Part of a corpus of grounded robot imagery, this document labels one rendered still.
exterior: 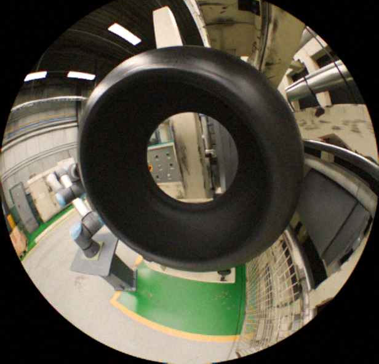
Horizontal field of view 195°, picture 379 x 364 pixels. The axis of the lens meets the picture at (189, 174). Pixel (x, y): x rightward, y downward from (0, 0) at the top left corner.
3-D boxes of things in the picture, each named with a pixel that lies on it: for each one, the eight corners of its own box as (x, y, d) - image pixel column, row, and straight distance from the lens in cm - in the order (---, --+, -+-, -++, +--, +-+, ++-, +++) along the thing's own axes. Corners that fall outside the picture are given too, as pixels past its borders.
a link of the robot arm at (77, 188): (74, 199, 91) (66, 182, 88) (86, 191, 94) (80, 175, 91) (78, 201, 83) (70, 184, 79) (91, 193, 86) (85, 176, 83)
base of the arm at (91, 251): (83, 259, 125) (75, 251, 119) (87, 244, 135) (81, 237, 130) (98, 256, 113) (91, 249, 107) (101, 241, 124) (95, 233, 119)
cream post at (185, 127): (203, 259, 144) (158, 18, 140) (215, 259, 143) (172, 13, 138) (202, 269, 139) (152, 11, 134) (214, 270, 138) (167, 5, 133)
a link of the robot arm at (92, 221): (93, 237, 122) (54, 176, 149) (105, 225, 125) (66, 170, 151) (93, 234, 107) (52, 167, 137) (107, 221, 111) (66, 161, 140)
